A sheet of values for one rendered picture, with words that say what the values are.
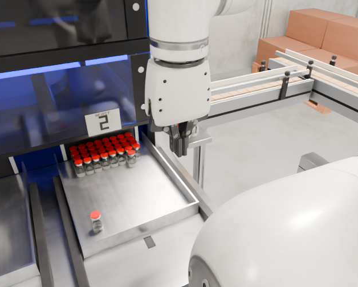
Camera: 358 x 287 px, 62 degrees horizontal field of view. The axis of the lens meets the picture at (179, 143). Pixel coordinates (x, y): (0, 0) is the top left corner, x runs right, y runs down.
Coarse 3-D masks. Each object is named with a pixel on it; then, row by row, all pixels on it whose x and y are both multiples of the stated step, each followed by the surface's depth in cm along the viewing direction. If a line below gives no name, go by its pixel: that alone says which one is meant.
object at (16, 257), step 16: (16, 176) 80; (0, 192) 74; (16, 192) 74; (0, 208) 70; (16, 208) 70; (0, 224) 66; (16, 224) 66; (32, 224) 65; (0, 240) 62; (16, 240) 62; (32, 240) 58; (0, 256) 59; (16, 256) 59; (32, 256) 55; (0, 272) 56; (16, 272) 53; (32, 272) 55
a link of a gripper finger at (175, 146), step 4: (164, 128) 48; (168, 128) 49; (168, 132) 49; (172, 140) 51; (176, 140) 51; (180, 140) 50; (172, 144) 52; (176, 144) 51; (180, 144) 51; (172, 148) 52; (176, 148) 52; (180, 148) 51; (176, 152) 53; (180, 152) 52; (180, 156) 52
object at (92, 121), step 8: (104, 112) 74; (112, 112) 75; (88, 120) 73; (96, 120) 74; (104, 120) 75; (112, 120) 76; (88, 128) 74; (96, 128) 75; (112, 128) 77; (120, 128) 78
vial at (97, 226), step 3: (99, 216) 62; (93, 219) 62; (96, 219) 62; (99, 219) 63; (93, 222) 62; (96, 222) 62; (99, 222) 63; (102, 222) 64; (93, 225) 63; (96, 225) 63; (99, 225) 63; (102, 225) 64; (93, 228) 63; (96, 228) 63; (99, 228) 63; (102, 228) 64; (96, 231) 64; (99, 231) 64
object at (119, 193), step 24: (144, 144) 92; (72, 168) 82; (120, 168) 82; (144, 168) 82; (168, 168) 78; (72, 192) 74; (96, 192) 74; (120, 192) 74; (144, 192) 74; (168, 192) 74; (72, 216) 63; (120, 216) 68; (144, 216) 68; (168, 216) 65; (96, 240) 58; (120, 240) 61
